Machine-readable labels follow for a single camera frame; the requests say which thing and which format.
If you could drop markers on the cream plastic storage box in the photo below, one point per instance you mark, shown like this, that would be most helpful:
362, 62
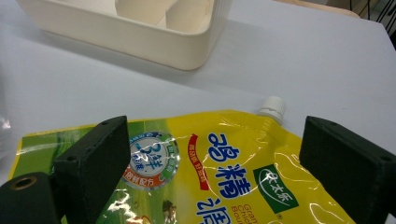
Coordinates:
130, 40

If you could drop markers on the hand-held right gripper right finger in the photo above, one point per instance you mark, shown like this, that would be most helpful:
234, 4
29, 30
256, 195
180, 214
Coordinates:
348, 161

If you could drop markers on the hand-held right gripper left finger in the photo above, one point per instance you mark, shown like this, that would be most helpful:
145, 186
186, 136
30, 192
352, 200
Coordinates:
93, 161

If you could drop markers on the yellow spouted seasoning pouch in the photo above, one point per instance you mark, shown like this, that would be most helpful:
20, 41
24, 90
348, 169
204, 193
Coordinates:
239, 137

